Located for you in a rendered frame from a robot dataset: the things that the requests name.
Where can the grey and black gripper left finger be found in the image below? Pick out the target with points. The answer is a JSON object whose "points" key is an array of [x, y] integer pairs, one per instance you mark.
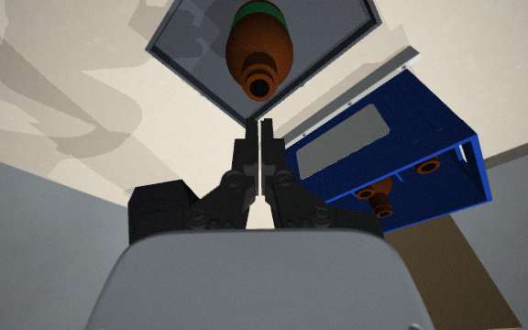
{"points": [[224, 207]]}

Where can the brown glass bottle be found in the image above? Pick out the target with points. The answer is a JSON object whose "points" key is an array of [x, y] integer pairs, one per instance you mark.
{"points": [[365, 192], [259, 49]]}

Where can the orange bottle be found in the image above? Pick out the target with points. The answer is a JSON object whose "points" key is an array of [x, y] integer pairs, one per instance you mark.
{"points": [[427, 165], [379, 201]]}

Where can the dark blue crate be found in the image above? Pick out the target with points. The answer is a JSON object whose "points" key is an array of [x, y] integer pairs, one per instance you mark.
{"points": [[396, 126]]}

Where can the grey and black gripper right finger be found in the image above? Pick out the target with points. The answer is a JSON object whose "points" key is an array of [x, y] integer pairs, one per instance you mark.
{"points": [[291, 204]]}

